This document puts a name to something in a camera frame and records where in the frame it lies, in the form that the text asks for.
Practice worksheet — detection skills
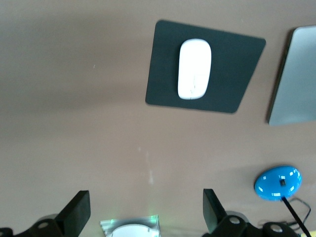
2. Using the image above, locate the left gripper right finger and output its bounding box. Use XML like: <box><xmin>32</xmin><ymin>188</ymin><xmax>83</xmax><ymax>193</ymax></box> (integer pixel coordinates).
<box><xmin>202</xmin><ymin>189</ymin><xmax>250</xmax><ymax>237</ymax></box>

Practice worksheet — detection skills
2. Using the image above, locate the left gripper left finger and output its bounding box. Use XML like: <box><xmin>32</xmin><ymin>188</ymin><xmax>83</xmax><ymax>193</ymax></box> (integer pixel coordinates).
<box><xmin>24</xmin><ymin>190</ymin><xmax>91</xmax><ymax>237</ymax></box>

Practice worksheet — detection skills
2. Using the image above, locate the white computer mouse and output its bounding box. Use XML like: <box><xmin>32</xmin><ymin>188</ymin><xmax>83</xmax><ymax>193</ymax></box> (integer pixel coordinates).
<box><xmin>177</xmin><ymin>39</ymin><xmax>212</xmax><ymax>100</ymax></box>

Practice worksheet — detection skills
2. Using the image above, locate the black mouse pad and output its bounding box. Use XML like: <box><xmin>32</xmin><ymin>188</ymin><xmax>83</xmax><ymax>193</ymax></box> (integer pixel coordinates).
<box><xmin>145</xmin><ymin>20</ymin><xmax>267</xmax><ymax>114</ymax></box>

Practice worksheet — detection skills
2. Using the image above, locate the blue desk lamp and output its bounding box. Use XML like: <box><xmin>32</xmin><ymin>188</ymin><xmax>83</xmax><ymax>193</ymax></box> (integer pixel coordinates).
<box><xmin>254</xmin><ymin>165</ymin><xmax>311</xmax><ymax>237</ymax></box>

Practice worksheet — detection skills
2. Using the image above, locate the silver closed laptop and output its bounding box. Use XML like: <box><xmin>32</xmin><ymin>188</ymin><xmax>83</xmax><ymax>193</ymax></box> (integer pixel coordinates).
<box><xmin>266</xmin><ymin>24</ymin><xmax>316</xmax><ymax>127</ymax></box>

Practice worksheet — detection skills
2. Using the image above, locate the black lamp power cord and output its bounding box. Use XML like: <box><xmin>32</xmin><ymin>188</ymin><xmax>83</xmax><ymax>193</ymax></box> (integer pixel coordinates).
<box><xmin>258</xmin><ymin>197</ymin><xmax>312</xmax><ymax>229</ymax></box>

